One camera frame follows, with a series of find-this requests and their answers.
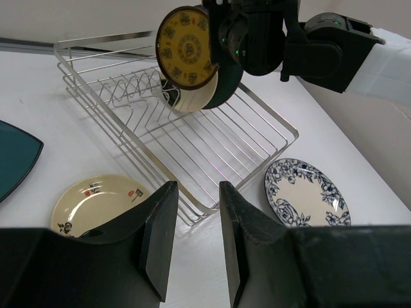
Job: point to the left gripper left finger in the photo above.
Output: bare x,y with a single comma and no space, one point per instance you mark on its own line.
122,263

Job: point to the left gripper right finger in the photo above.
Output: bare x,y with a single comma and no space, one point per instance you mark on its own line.
270,265

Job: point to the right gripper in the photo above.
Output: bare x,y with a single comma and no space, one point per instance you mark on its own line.
248,34

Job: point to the round teal plate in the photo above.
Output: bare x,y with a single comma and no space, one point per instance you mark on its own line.
229,78

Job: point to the brown gold patterned plate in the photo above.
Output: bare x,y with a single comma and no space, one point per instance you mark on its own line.
183,48

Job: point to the cream plate with characters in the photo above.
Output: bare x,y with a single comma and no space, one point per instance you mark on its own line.
95,201

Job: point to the plain cream plate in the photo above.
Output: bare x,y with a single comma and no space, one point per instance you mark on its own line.
188,100

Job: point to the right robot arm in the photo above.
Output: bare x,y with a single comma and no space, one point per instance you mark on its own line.
329,50

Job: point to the blue floral white plate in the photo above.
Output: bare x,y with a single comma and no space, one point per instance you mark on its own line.
303,196

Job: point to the square teal plate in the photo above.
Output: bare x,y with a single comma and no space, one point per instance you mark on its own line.
20,151

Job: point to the wire dish rack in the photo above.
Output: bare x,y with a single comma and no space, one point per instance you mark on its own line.
117,82

